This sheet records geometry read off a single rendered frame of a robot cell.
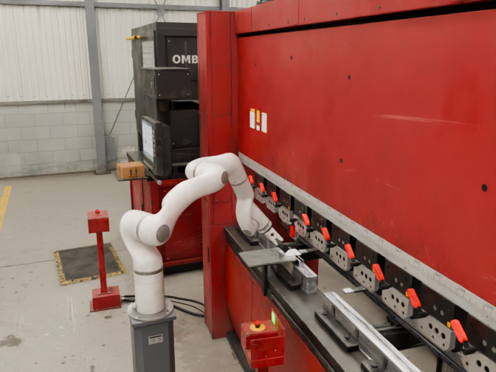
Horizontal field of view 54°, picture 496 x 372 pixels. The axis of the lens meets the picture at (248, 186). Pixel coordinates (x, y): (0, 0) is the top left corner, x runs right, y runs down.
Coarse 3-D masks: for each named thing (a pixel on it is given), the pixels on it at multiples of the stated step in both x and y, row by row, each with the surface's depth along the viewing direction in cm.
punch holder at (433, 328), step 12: (420, 300) 155; (432, 300) 150; (444, 300) 144; (432, 312) 150; (444, 312) 145; (456, 312) 141; (468, 312) 143; (420, 324) 156; (432, 324) 150; (444, 324) 145; (432, 336) 151; (444, 336) 147; (444, 348) 146; (456, 348) 145
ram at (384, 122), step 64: (256, 64) 283; (320, 64) 207; (384, 64) 164; (448, 64) 135; (256, 128) 292; (320, 128) 212; (384, 128) 167; (448, 128) 137; (320, 192) 217; (384, 192) 170; (448, 192) 139; (384, 256) 173; (448, 256) 142
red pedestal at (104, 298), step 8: (88, 216) 386; (96, 216) 386; (104, 216) 386; (88, 224) 381; (96, 224) 383; (104, 224) 385; (96, 232) 385; (104, 256) 400; (104, 264) 401; (104, 272) 403; (104, 280) 404; (104, 288) 406; (112, 288) 415; (96, 296) 402; (104, 296) 402; (112, 296) 403; (96, 304) 401; (104, 304) 403; (112, 304) 405; (120, 304) 407
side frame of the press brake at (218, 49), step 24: (216, 24) 306; (216, 48) 310; (216, 72) 314; (216, 96) 317; (216, 120) 321; (216, 144) 325; (216, 192) 334; (216, 216) 338; (216, 240) 342; (288, 240) 361; (216, 264) 347; (312, 264) 373; (216, 288) 352; (216, 312) 357; (216, 336) 361
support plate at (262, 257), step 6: (240, 252) 264; (246, 252) 264; (252, 252) 264; (258, 252) 264; (264, 252) 264; (270, 252) 264; (246, 258) 257; (252, 258) 257; (258, 258) 257; (264, 258) 257; (270, 258) 257; (276, 258) 257; (282, 258) 257; (288, 258) 257; (294, 258) 257; (252, 264) 249; (258, 264) 250; (264, 264) 251
